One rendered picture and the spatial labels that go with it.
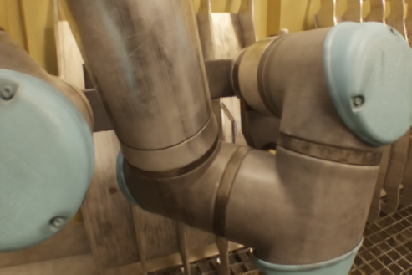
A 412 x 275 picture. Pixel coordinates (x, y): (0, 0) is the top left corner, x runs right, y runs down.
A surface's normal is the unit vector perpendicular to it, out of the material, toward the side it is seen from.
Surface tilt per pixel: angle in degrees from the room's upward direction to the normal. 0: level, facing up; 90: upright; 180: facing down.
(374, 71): 72
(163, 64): 101
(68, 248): 90
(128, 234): 88
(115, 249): 90
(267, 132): 77
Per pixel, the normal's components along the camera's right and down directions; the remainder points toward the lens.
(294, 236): -0.46, 0.03
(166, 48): 0.52, 0.49
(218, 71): 0.34, 0.15
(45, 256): 0.35, 0.36
